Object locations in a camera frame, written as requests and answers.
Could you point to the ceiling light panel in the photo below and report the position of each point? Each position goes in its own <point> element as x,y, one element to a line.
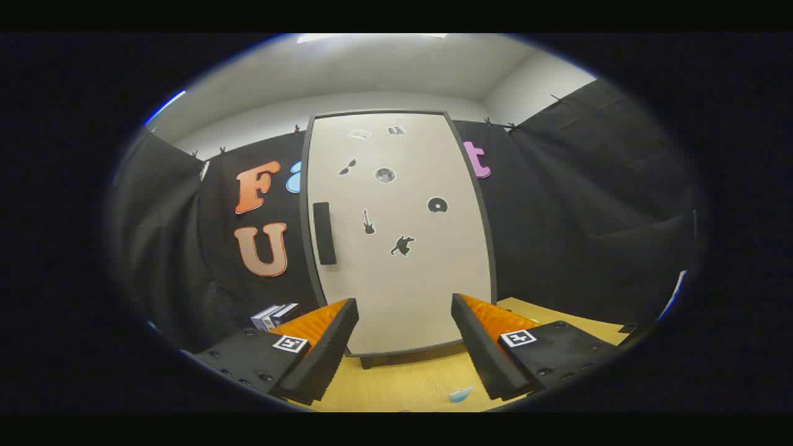
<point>316,38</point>

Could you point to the blue white squeeze tube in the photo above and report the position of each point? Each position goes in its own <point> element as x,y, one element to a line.
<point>461,394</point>

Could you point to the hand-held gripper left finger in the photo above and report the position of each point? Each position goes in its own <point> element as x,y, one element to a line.
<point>328,353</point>

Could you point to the grey wooden cabinet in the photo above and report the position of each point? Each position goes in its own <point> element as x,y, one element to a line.
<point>367,362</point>

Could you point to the white cabinet door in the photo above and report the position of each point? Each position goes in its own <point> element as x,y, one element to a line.
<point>403,279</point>

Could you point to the black backdrop cloth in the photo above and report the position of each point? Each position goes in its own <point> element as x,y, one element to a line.
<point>588,217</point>

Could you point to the ceiling light strip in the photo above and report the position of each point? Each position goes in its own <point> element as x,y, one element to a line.
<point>166,106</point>

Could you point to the light blue white book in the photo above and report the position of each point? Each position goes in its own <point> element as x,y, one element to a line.
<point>263,318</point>

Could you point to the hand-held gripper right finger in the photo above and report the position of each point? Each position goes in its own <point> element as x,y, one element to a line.
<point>480,353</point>

